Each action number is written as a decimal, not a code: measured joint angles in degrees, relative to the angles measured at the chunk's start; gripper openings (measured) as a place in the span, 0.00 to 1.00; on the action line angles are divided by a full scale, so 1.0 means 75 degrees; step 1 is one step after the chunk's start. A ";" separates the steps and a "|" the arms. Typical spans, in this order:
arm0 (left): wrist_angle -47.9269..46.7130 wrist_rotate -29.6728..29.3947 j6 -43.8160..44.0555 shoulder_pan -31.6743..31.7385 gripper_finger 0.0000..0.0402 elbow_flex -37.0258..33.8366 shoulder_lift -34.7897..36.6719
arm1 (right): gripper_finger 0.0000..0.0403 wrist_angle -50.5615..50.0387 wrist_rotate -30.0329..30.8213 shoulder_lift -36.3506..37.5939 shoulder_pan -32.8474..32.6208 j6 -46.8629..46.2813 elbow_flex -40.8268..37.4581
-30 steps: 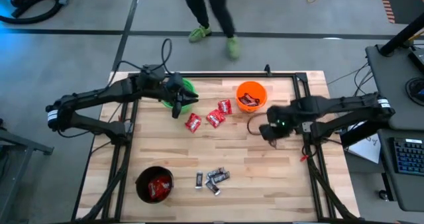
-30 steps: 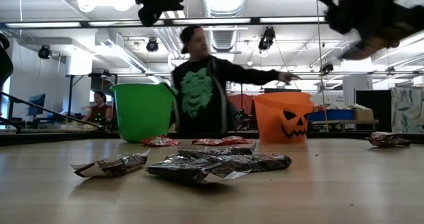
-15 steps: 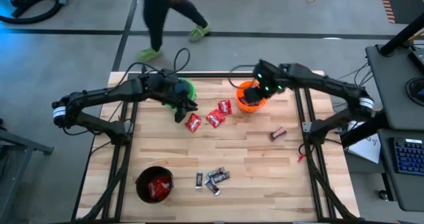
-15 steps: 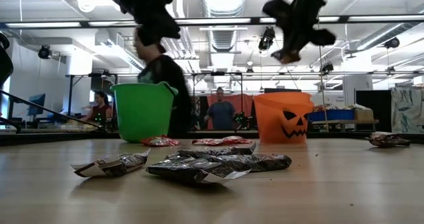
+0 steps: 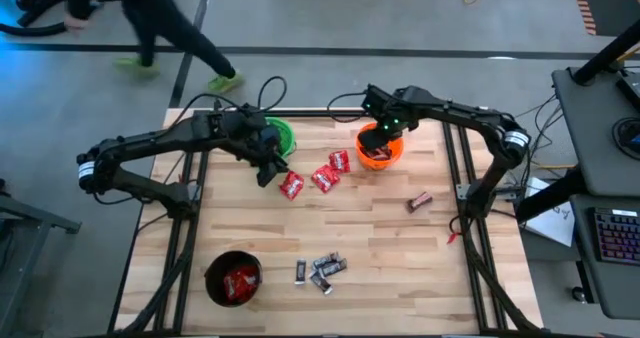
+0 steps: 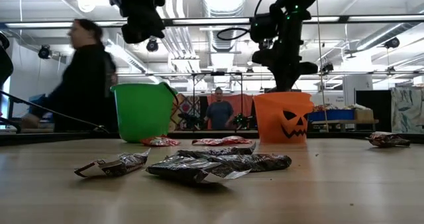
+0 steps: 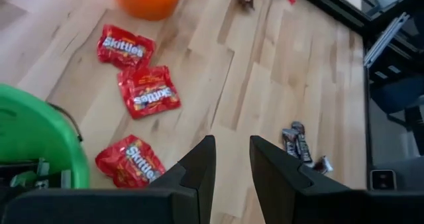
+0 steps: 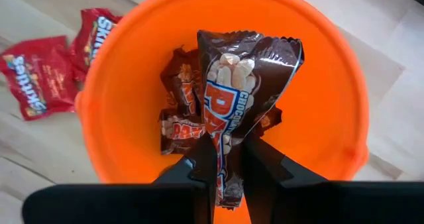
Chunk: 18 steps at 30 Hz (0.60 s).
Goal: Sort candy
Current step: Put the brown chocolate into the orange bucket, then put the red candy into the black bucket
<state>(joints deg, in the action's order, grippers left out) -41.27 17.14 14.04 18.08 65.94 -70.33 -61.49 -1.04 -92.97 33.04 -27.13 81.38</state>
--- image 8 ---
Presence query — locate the orange pumpkin bucket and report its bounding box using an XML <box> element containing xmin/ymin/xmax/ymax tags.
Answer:
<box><xmin>74</xmin><ymin>0</ymin><xmax>370</xmax><ymax>224</ymax></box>

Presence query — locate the brown PayDay bar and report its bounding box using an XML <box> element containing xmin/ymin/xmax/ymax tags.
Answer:
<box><xmin>197</xmin><ymin>30</ymin><xmax>305</xmax><ymax>210</ymax></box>
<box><xmin>158</xmin><ymin>109</ymin><xmax>208</xmax><ymax>156</ymax></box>
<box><xmin>253</xmin><ymin>106</ymin><xmax>284</xmax><ymax>137</ymax></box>
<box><xmin>160</xmin><ymin>46</ymin><xmax>205</xmax><ymax>117</ymax></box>

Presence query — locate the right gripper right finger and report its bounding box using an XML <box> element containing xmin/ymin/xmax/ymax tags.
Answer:
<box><xmin>241</xmin><ymin>134</ymin><xmax>327</xmax><ymax>224</ymax></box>

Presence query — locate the red Skittles pack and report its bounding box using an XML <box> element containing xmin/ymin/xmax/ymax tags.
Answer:
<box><xmin>0</xmin><ymin>35</ymin><xmax>80</xmax><ymax>121</ymax></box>
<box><xmin>69</xmin><ymin>7</ymin><xmax>123</xmax><ymax>82</ymax></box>

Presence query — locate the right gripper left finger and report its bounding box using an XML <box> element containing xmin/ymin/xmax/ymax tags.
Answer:
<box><xmin>152</xmin><ymin>133</ymin><xmax>219</xmax><ymax>224</ymax></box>

